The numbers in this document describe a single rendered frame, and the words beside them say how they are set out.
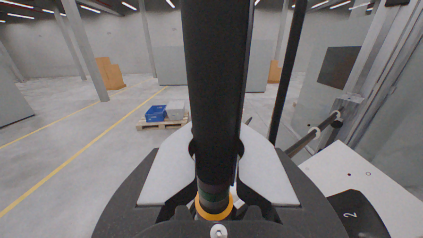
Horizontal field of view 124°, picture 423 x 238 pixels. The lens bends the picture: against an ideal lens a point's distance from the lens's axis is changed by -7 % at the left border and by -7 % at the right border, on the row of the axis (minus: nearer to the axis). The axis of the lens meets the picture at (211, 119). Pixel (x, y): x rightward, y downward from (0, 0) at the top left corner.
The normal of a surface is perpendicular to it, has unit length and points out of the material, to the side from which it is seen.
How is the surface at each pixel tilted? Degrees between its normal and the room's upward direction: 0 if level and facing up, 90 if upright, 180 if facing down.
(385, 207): 50
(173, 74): 90
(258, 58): 90
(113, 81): 90
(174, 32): 90
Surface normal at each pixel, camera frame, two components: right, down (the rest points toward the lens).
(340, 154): -0.77, -0.57
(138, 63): -0.02, 0.47
